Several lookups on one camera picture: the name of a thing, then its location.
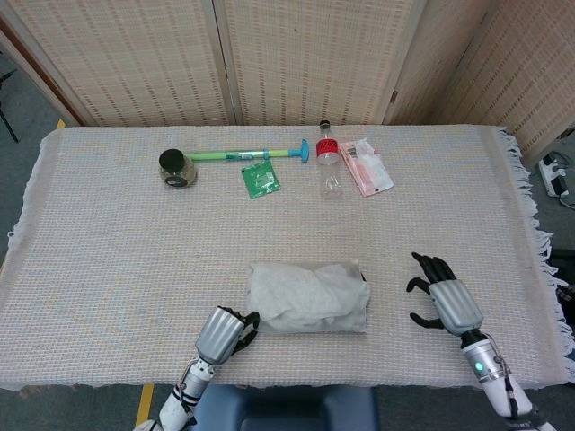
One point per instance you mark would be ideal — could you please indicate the black chair leg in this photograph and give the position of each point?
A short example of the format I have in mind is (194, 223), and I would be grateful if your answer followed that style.
(6, 108)

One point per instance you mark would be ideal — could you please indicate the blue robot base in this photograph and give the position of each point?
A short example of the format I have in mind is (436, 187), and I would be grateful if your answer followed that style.
(287, 406)

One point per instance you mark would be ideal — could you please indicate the white towel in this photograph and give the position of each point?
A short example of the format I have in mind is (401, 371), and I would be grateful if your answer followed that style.
(305, 294)

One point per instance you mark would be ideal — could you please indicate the glass jar with black lid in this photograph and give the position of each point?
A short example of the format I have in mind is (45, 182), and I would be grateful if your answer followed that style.
(177, 169)

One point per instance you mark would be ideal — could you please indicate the woven pale tablecloth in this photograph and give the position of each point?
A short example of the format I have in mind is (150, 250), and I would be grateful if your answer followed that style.
(135, 269)

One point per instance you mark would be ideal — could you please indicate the clear bag with white cloth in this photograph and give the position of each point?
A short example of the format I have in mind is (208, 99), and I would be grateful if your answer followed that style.
(310, 296)

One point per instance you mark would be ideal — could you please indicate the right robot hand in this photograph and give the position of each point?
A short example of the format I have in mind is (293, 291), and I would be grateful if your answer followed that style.
(449, 301)

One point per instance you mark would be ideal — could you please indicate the clear bottle with red label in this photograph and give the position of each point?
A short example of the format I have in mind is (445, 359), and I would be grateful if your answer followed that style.
(329, 159)

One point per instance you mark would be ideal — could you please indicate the green and blue water pump toy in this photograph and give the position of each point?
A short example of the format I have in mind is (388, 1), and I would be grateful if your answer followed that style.
(242, 155)

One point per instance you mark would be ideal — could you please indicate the white power strip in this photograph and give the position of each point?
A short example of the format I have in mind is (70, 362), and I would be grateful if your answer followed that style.
(554, 173)

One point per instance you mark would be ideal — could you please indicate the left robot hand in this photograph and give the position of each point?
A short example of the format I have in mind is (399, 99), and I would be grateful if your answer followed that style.
(224, 334)

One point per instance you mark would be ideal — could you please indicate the woven folding screen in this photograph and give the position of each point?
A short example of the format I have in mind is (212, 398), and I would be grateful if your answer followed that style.
(269, 58)

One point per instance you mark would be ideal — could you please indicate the green foil sachet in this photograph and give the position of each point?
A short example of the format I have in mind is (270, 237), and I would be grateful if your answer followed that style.
(261, 178)

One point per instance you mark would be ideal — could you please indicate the pink and white plastic packet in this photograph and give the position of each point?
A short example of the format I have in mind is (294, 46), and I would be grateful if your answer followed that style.
(365, 168)

